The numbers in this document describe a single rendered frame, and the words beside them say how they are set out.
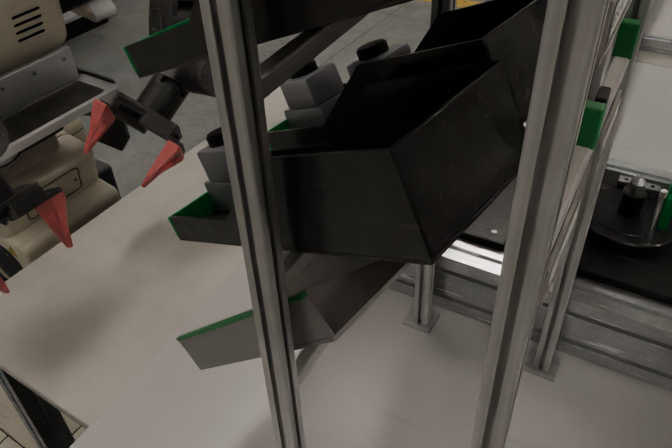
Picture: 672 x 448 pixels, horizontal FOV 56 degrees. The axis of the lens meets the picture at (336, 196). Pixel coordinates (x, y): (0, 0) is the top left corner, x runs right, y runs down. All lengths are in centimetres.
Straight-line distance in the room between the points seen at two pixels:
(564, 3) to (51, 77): 103
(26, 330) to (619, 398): 81
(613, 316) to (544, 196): 57
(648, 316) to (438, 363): 26
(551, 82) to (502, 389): 20
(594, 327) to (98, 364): 65
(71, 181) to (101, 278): 31
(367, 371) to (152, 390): 28
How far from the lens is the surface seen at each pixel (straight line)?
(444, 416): 84
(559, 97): 28
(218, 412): 86
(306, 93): 63
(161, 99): 98
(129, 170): 285
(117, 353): 95
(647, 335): 87
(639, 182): 92
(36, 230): 130
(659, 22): 191
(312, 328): 49
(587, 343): 90
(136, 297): 102
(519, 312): 35
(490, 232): 91
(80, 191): 136
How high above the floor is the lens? 156
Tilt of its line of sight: 38 degrees down
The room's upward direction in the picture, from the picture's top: 3 degrees counter-clockwise
